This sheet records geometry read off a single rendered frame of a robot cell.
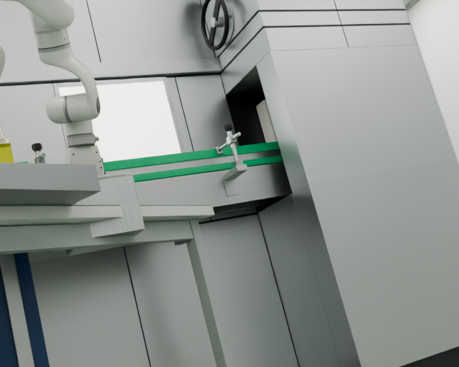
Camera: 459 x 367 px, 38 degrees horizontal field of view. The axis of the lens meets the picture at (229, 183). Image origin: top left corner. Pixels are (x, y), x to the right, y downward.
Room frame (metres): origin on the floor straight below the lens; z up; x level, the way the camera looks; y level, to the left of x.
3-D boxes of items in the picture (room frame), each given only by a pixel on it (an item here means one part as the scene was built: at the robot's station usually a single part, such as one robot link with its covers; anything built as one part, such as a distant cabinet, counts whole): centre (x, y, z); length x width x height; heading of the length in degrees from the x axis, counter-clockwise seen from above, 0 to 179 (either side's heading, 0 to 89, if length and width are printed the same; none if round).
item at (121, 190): (1.85, 0.39, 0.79); 0.27 x 0.17 x 0.08; 29
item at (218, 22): (2.38, -0.12, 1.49); 0.21 x 0.05 x 0.21; 29
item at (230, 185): (2.17, -0.03, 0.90); 0.17 x 0.05 x 0.23; 29
